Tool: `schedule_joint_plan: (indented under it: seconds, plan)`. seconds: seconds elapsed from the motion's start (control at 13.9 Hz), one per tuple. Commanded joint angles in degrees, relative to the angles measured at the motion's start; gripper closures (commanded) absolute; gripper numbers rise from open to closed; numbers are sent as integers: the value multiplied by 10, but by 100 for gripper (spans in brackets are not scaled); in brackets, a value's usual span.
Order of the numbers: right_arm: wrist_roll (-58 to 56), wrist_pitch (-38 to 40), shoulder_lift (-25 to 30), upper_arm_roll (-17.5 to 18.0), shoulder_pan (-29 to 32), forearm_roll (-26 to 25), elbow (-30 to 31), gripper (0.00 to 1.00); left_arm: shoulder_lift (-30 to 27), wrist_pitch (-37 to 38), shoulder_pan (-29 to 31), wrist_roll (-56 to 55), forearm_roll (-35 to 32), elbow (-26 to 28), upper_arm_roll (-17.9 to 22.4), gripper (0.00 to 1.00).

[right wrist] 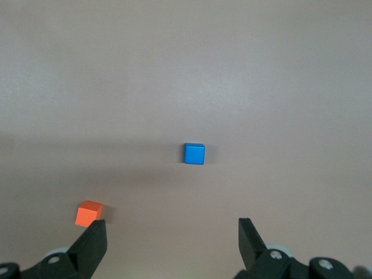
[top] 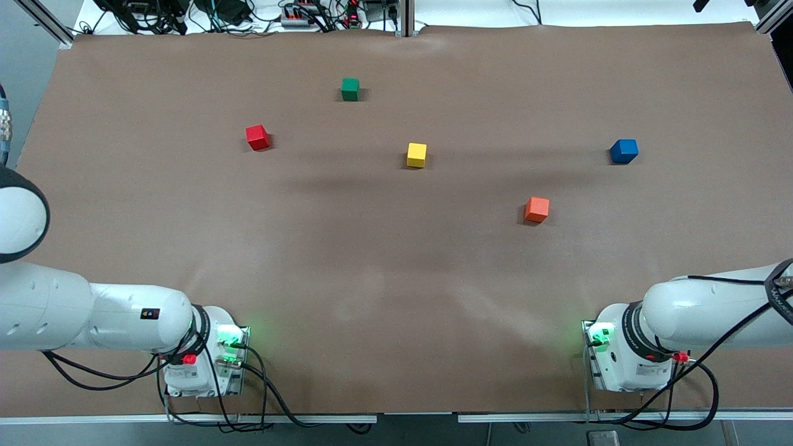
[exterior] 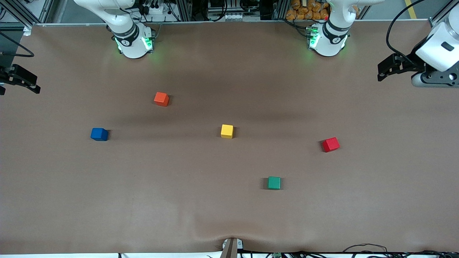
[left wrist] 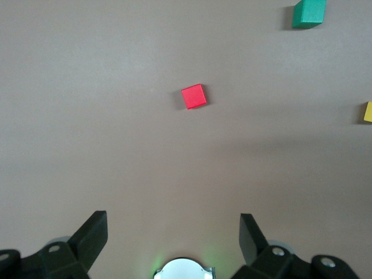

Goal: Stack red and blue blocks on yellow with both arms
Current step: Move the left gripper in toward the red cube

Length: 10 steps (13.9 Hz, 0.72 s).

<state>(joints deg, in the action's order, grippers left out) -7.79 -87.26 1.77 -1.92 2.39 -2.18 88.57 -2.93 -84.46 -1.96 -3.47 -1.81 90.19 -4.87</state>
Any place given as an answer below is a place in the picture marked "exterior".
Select blue cube block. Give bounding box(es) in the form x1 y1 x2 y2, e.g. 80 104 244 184
90 128 109 142

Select red cube block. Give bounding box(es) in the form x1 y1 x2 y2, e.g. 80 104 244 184
322 137 340 153

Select bag of orange packets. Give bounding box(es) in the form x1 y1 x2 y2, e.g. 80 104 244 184
285 0 330 21

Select orange cube block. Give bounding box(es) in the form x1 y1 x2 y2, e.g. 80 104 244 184
154 92 170 107

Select white power strip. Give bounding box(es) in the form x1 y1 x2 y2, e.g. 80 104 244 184
138 3 169 16

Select brown table mat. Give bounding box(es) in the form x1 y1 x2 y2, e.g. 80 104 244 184
0 20 459 255

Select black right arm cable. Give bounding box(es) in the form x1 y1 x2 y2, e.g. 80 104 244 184
0 32 35 58

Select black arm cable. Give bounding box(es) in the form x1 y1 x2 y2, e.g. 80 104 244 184
0 32 35 58
386 0 436 69

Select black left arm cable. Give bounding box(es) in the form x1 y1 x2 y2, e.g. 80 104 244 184
386 0 436 69

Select aluminium frame profile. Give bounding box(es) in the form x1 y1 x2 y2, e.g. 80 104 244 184
0 0 54 27
429 0 459 28

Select aluminium frame post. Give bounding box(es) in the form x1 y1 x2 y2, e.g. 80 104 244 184
178 0 192 21
274 0 287 20

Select black floor cable bundle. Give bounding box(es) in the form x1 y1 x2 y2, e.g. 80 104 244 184
342 244 459 258

